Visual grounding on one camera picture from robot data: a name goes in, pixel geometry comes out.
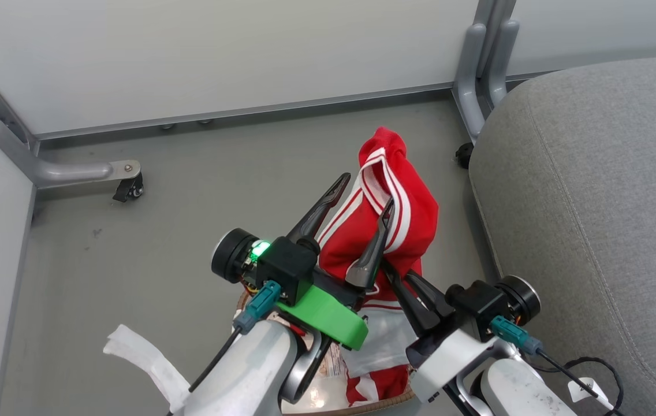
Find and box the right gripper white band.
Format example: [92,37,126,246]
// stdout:
[382,259,542,403]

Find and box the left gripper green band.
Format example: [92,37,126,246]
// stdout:
[211,173,395,351]

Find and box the red white striped garment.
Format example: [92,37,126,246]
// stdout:
[316,127,440,406]

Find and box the woven brown laundry basket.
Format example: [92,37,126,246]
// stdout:
[236,288,419,416]

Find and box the grey fabric sofa seat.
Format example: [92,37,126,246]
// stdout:
[468,54,656,416]

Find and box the clear plastic packet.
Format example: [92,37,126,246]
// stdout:
[312,342,354,410]

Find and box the white paper tag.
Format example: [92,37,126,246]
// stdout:
[566,377,614,410]

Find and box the white cloth strip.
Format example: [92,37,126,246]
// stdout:
[103,324,191,412]

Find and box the grey metal partition foot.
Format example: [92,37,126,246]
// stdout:
[0,118,143,190]

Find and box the black cable teal plug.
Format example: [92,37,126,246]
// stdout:
[188,281,282,395]
[489,315,627,416]

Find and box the grey metal partition post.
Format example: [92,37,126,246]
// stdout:
[452,0,521,145]

